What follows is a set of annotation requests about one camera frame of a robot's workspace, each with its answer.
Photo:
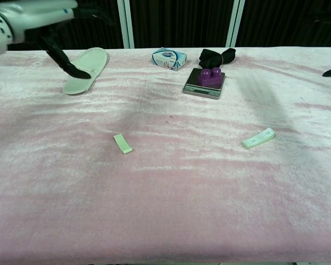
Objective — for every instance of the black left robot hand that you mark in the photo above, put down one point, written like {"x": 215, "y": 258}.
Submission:
{"x": 33, "y": 13}

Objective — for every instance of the light green paper strip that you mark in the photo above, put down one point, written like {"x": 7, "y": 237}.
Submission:
{"x": 258, "y": 138}

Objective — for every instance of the pale green paper strip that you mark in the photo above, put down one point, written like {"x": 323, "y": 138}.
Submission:
{"x": 122, "y": 144}

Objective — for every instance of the white disposable slipper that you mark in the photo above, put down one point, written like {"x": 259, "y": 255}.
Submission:
{"x": 91, "y": 60}

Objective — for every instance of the black folded cloth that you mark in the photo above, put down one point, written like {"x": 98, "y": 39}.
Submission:
{"x": 212, "y": 58}

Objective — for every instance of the purple toy building block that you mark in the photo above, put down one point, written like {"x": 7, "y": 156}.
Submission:
{"x": 208, "y": 78}

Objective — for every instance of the silver digital kitchen scale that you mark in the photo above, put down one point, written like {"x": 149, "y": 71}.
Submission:
{"x": 201, "y": 89}

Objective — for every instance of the blue white soap box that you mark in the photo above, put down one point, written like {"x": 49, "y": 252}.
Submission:
{"x": 169, "y": 59}

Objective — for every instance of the pink fuzzy table cloth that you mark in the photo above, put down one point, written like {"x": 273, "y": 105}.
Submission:
{"x": 165, "y": 193}

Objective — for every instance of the white upright frame post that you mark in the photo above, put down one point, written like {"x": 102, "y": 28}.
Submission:
{"x": 234, "y": 23}
{"x": 126, "y": 23}

